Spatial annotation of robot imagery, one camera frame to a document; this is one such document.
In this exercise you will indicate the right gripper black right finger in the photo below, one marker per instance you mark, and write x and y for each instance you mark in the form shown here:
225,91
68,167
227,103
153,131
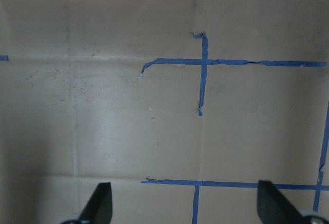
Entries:
273,207

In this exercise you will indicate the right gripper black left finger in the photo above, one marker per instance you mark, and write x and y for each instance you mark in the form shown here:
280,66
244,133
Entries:
99,208

